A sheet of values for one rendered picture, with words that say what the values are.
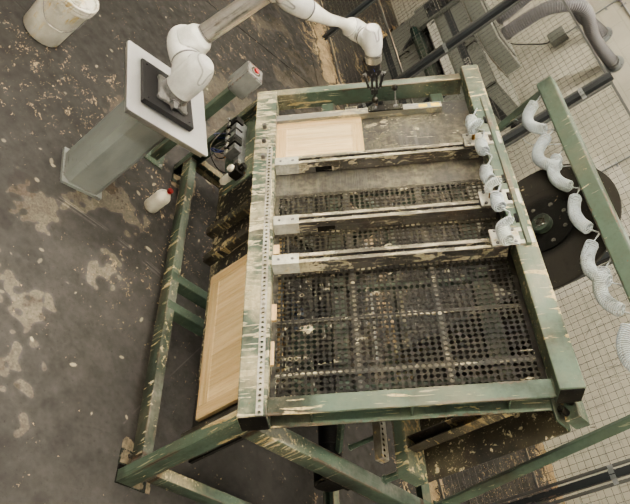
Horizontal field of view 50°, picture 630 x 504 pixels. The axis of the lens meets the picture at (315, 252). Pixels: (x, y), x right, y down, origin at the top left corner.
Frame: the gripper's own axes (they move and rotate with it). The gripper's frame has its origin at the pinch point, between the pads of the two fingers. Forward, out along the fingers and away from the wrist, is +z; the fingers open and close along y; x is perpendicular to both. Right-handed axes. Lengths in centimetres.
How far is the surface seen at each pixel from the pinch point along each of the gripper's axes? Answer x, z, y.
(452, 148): 43, 8, -37
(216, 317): 103, 59, 94
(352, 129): 12.5, 13.7, 13.9
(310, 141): 19.6, 14.0, 37.8
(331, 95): -23.1, 14.1, 24.5
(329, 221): 89, 9, 29
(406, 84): -23.1, 11.3, -20.5
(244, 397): 182, 10, 66
